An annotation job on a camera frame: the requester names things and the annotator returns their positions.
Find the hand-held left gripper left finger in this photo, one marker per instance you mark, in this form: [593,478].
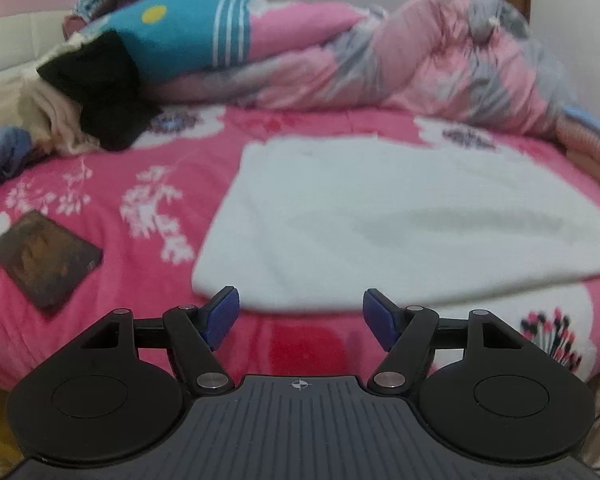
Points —
[222,317]

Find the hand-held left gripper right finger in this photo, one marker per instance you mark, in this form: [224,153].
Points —
[380,317]

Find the white sweatshirt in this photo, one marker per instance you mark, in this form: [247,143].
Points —
[380,210]

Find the pink floral bed sheet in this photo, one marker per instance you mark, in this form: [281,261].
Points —
[130,270]

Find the black garment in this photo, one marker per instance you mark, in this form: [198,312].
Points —
[100,90]

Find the cream garment pile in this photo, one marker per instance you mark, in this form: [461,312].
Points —
[50,120]

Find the pink grey floral quilt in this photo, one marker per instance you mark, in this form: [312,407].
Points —
[430,60]

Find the pink checked pillow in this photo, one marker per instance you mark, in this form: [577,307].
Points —
[590,145]

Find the blue jeans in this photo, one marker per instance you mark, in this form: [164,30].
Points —
[2,157]

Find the blue pink striped blanket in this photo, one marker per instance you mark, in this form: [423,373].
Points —
[180,35]

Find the light blue patterned cloth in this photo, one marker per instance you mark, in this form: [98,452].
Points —
[90,0]

